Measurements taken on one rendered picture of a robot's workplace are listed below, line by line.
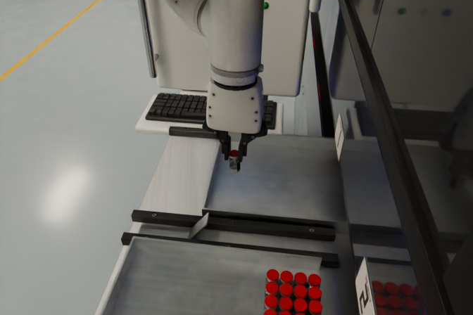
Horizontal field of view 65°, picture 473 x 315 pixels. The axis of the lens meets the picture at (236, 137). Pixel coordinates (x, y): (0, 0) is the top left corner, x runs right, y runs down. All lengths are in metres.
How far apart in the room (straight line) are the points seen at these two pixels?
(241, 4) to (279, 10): 0.60
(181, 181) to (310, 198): 0.29
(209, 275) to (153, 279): 0.10
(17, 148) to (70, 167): 0.43
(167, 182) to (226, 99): 0.30
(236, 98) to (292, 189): 0.29
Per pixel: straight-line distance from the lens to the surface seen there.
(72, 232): 2.02
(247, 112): 0.64
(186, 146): 0.94
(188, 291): 0.69
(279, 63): 1.21
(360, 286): 0.56
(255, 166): 0.88
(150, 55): 1.21
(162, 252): 0.73
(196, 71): 1.26
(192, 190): 0.83
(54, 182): 2.31
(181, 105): 1.19
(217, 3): 0.56
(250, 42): 0.58
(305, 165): 0.89
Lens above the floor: 1.48
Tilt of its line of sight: 38 degrees down
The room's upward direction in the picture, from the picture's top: straight up
